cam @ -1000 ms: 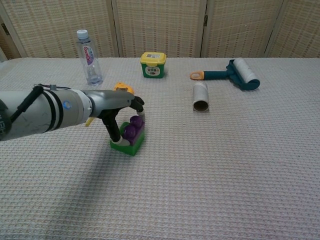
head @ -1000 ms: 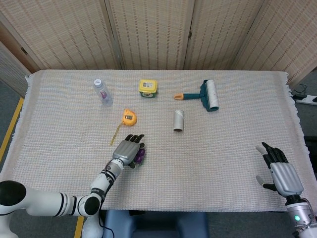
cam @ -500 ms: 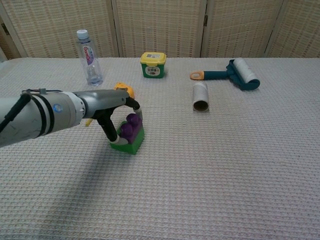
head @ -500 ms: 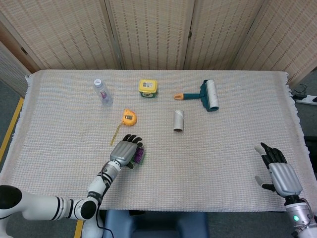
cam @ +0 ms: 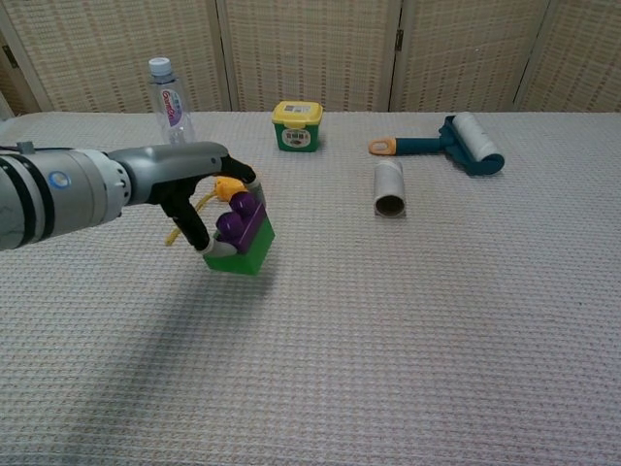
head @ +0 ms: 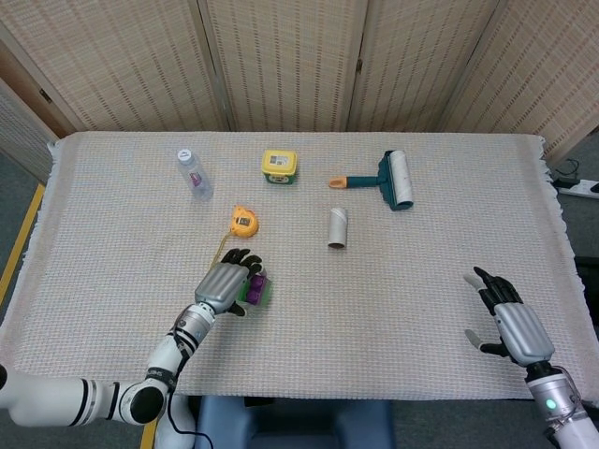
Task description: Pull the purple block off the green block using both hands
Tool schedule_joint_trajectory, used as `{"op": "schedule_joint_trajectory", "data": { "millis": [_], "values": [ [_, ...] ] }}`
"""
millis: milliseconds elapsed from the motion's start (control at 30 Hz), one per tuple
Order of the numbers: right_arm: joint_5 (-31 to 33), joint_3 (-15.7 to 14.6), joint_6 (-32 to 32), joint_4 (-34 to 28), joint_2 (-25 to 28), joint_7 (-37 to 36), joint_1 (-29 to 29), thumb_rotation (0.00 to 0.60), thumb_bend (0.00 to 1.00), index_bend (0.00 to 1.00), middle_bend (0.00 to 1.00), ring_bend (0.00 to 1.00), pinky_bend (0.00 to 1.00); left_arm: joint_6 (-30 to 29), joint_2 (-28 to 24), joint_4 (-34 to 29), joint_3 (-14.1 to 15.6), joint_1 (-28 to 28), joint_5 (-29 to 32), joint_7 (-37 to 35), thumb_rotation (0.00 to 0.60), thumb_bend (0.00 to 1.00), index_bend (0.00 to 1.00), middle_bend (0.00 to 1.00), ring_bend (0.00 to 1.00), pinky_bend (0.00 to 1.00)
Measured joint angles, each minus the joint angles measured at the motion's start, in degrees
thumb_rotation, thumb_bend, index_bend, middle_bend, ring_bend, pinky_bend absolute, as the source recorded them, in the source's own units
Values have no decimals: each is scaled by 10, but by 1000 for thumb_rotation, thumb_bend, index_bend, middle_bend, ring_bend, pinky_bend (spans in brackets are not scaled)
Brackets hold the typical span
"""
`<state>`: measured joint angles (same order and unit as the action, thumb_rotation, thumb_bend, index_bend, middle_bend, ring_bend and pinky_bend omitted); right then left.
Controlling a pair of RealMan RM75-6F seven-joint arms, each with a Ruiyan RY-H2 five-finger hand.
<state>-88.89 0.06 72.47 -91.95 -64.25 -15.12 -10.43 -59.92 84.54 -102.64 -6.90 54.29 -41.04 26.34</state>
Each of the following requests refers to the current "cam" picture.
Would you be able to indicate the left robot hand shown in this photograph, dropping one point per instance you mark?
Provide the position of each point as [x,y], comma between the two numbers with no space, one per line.
[165,165]

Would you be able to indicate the purple toy block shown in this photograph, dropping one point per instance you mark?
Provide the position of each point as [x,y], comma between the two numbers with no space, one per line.
[248,228]

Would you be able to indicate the green toy block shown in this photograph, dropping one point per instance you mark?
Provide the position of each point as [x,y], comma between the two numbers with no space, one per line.
[254,252]

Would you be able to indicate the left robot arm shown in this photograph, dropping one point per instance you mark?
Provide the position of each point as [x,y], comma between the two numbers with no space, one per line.
[58,194]

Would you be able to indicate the clear plastic water bottle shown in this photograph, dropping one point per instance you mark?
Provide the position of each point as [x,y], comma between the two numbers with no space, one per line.
[171,111]

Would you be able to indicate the yellow tape measure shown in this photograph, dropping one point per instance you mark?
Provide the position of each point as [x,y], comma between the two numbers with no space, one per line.
[227,187]

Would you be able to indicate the yellow lidded green tub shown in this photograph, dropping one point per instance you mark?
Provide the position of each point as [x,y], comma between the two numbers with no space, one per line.
[297,133]

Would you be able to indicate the woven folding screen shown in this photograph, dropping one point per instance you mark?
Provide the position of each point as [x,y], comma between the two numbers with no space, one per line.
[310,53]

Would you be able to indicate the white lint roller refill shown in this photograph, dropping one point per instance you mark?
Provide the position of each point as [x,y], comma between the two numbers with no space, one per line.
[388,182]

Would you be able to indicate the white waffle tablecloth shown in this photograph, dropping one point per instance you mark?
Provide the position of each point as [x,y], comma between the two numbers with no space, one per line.
[339,340]

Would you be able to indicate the teal lint roller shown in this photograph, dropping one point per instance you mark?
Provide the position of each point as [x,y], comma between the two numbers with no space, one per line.
[422,144]

